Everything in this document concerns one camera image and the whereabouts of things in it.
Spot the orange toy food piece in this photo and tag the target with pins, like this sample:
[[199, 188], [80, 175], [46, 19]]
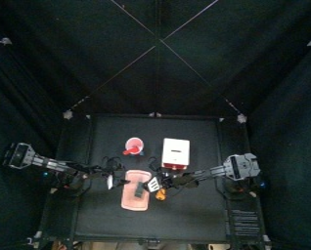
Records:
[[162, 194]]

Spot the small blue toy piece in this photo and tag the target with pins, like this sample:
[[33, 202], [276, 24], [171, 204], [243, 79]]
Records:
[[142, 152]]

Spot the white box with red base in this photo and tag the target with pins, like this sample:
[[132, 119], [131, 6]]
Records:
[[176, 152]]

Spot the dark sushi roll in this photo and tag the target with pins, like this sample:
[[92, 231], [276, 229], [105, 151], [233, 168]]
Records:
[[139, 190]]

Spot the white printed label sticker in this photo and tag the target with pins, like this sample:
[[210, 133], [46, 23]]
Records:
[[246, 224]]

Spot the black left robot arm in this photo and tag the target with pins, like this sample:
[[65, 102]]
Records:
[[37, 159]]

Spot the metal frame centre bracket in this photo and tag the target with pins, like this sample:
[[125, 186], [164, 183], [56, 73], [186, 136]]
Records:
[[155, 114]]

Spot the pink rectangular tray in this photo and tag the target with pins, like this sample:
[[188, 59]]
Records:
[[132, 199]]

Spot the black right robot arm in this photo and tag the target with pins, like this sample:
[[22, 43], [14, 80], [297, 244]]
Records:
[[233, 167]]

